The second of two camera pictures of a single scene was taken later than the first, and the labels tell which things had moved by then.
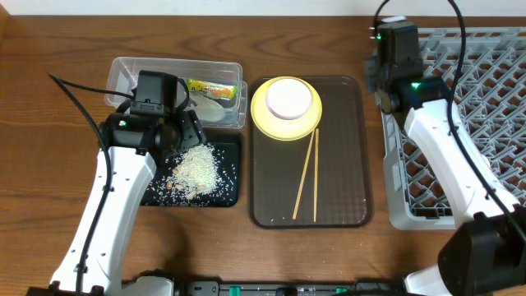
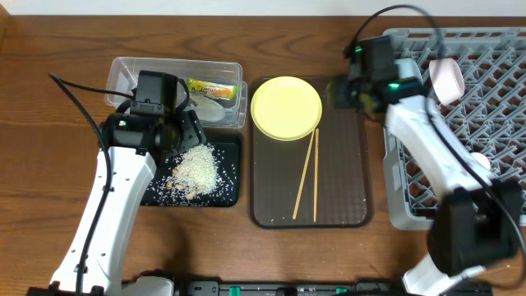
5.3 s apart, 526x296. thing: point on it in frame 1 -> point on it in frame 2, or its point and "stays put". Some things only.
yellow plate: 283,129 stays put
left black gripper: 193,129 stays put
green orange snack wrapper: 214,90 stays put
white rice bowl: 288,99 -> 447,78
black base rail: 212,288 stays put
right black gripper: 369,71 -> 339,93
